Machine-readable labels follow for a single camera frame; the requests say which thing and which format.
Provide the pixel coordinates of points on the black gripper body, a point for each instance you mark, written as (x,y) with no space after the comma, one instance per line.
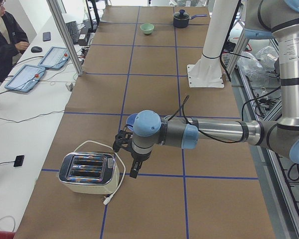
(141,157)

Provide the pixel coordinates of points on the blue bowl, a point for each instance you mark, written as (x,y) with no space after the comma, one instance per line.
(130,121)

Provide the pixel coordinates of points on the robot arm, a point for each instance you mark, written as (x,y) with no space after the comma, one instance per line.
(265,18)

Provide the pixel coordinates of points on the green bowl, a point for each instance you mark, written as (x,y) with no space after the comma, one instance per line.
(147,28)

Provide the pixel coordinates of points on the cream chrome toaster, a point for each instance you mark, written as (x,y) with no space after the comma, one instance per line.
(90,172)

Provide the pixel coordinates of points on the small black box device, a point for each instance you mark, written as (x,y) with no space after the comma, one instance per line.
(18,161)

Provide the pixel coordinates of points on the far blue teach pendant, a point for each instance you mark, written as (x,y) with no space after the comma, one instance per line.
(55,58)

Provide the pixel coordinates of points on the blue teach pendant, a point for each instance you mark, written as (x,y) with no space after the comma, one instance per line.
(25,79)
(55,58)

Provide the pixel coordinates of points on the near blue teach pendant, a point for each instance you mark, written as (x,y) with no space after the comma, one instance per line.
(25,79)

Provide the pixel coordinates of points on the dark blue saucepan with lid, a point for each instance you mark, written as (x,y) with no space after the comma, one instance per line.
(181,18)

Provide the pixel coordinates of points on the black keyboard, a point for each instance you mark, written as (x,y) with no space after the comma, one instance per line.
(73,31)

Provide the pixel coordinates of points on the clear plastic bag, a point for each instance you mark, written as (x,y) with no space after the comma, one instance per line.
(259,68)

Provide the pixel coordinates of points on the black computer mouse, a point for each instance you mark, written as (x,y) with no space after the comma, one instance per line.
(36,49)

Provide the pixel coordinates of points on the black smartphone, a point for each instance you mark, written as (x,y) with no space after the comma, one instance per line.
(46,36)

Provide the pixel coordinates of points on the person in black jacket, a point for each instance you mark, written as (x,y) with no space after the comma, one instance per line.
(13,41)

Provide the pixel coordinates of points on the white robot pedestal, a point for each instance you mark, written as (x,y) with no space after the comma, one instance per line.
(207,72)

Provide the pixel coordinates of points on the aluminium frame post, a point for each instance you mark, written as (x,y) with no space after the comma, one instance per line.
(61,26)

